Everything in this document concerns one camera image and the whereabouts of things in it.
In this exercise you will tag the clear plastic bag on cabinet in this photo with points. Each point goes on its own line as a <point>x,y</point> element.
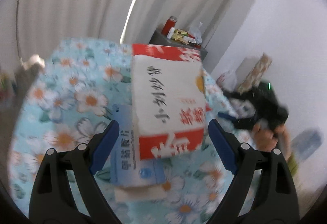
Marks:
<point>195,32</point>

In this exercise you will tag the red canister on cabinet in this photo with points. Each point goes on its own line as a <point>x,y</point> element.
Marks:
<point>168,25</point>

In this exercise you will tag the floral blue bed sheet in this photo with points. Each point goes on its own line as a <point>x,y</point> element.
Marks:
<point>70,101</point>

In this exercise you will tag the white plastic bag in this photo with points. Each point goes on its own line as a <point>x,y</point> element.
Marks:
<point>227,80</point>

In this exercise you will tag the red white tissue pack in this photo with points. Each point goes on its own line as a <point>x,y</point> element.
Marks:
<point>168,99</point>

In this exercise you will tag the patterned rolled mat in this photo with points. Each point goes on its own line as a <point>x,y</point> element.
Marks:
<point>251,71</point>

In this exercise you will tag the grey bedside cabinet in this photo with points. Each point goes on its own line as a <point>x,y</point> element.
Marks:
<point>159,39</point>

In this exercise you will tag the blue white medicine box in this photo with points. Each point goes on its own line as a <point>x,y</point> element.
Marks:
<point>127,170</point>

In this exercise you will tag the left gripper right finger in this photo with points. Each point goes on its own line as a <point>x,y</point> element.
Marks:
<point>276,198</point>

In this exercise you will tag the large blue water jug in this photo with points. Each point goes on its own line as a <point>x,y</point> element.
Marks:
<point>305,144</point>

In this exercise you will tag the person's right hand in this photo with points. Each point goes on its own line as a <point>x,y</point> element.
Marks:
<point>266,140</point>

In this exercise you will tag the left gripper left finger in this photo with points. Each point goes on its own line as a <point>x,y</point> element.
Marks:
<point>51,199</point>

